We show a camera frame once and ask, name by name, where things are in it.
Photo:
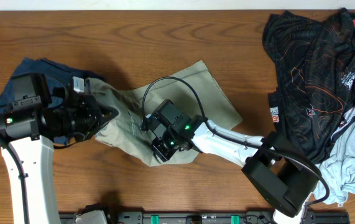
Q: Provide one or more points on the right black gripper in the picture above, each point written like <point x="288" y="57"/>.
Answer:
<point x="164" y="153"/>

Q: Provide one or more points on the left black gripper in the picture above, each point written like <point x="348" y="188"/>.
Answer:
<point x="91" y="107"/>

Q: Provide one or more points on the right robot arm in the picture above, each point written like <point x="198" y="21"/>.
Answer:
<point x="283" y="178"/>

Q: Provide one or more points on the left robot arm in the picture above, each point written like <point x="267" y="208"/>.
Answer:
<point x="30" y="168"/>

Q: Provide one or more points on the folded navy blue shorts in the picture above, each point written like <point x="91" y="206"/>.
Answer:
<point x="40" y="71"/>

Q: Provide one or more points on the black patterned shirt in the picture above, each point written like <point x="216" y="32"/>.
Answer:
<point x="314" y="102"/>

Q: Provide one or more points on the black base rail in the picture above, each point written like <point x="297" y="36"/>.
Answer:
<point x="99" y="214"/>

